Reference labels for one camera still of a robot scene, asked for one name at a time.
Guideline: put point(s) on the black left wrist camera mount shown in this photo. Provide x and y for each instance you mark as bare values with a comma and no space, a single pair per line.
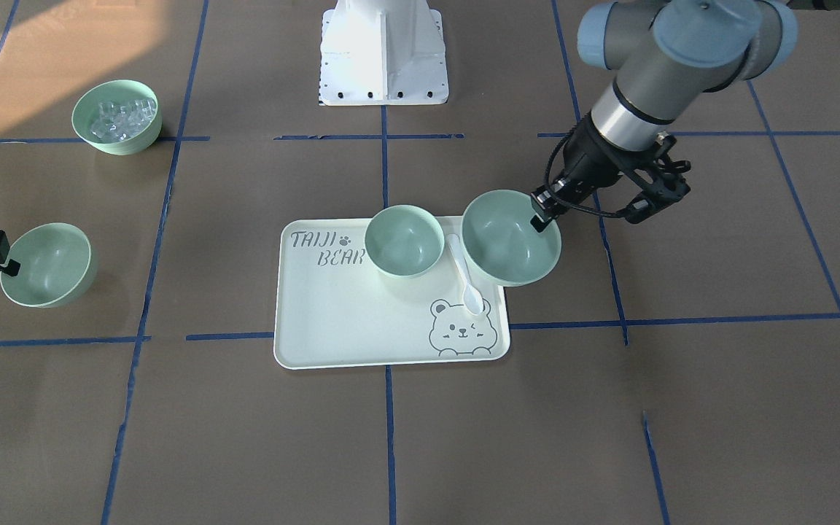
661,179

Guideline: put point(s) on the green bowl on tray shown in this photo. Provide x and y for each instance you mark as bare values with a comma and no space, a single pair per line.
404,241

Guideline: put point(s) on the green bowl with ice cubes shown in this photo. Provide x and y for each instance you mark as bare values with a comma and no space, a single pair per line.
119,117

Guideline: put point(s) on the white plastic spoon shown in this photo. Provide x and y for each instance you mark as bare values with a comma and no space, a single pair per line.
471,296

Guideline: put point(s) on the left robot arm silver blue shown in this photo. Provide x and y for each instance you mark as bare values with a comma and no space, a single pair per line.
664,54

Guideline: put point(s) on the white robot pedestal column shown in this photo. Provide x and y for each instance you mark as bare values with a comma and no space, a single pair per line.
382,53

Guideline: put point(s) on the cream bear tray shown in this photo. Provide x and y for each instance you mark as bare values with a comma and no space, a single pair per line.
334,308

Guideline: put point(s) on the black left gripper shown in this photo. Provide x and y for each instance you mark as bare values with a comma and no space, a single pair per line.
589,161

